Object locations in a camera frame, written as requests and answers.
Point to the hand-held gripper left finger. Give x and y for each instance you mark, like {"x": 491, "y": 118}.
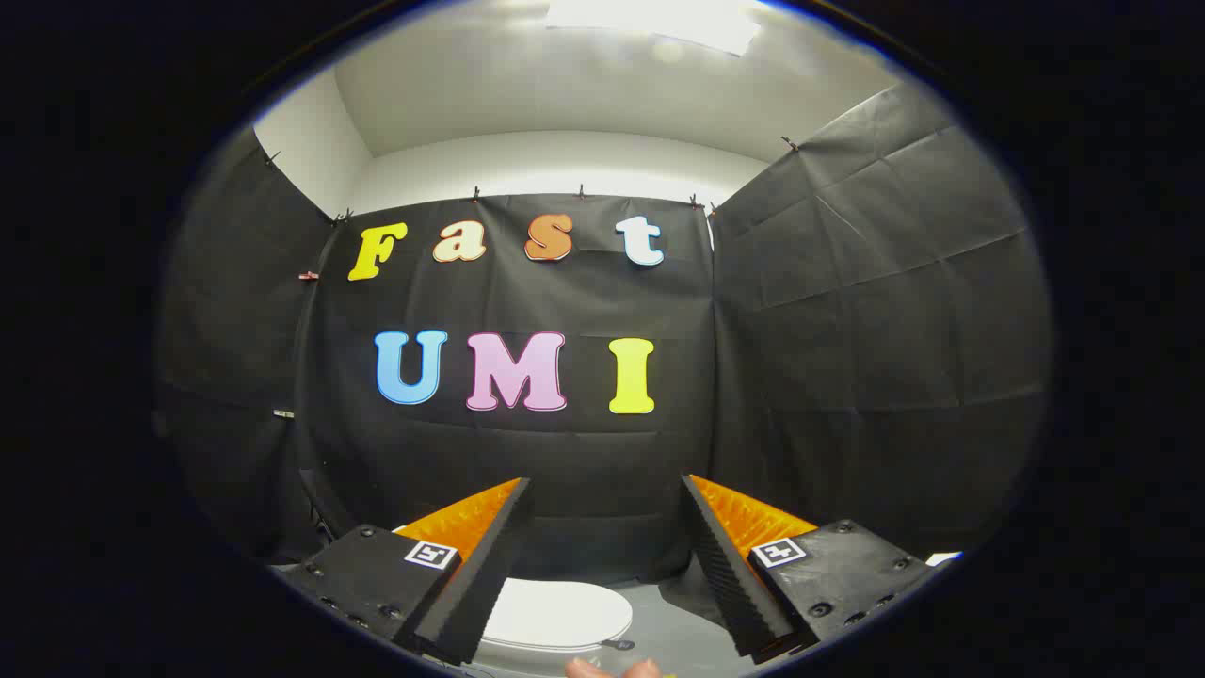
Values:
{"x": 471, "y": 584}

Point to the black lid lifter tab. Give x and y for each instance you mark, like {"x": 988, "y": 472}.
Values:
{"x": 618, "y": 645}

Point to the black backdrop cloth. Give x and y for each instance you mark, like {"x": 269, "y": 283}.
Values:
{"x": 565, "y": 452}

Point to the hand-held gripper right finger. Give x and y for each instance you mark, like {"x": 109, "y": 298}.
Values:
{"x": 739, "y": 593}

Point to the ceiling light panel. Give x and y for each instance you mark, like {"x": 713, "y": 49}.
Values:
{"x": 659, "y": 19}

